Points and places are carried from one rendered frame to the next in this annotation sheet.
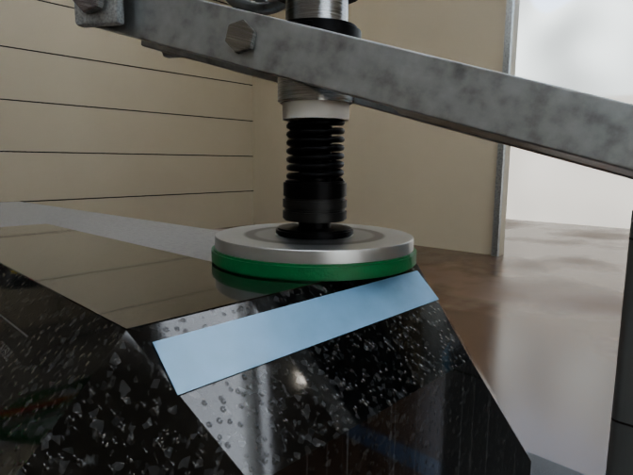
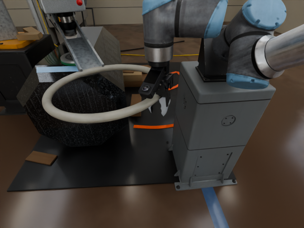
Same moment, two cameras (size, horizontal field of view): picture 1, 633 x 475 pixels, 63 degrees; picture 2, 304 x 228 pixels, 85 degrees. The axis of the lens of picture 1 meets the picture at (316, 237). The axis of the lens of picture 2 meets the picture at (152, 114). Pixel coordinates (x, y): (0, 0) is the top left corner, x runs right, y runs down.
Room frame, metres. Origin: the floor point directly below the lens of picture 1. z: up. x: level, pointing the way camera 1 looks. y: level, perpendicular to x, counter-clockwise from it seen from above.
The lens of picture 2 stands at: (0.06, -1.18, 1.28)
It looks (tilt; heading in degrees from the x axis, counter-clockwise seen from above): 39 degrees down; 43
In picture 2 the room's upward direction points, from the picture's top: straight up
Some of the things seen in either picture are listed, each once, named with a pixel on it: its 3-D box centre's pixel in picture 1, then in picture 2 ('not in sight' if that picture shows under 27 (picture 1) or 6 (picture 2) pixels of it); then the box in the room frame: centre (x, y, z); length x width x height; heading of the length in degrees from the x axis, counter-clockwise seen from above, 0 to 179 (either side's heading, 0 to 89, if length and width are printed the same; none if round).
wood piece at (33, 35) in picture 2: not in sight; (29, 36); (0.55, 0.99, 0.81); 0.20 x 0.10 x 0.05; 144
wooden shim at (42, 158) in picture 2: not in sight; (41, 157); (0.05, 0.17, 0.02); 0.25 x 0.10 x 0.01; 121
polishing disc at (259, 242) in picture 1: (314, 239); (76, 56); (0.56, 0.00, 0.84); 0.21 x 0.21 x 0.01
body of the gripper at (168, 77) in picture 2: not in sight; (159, 75); (0.47, -0.83, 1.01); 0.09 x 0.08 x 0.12; 16
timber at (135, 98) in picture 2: not in sight; (136, 104); (1.13, 0.07, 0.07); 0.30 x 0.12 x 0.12; 44
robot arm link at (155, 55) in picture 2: not in sight; (157, 52); (0.46, -0.83, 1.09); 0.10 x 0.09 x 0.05; 106
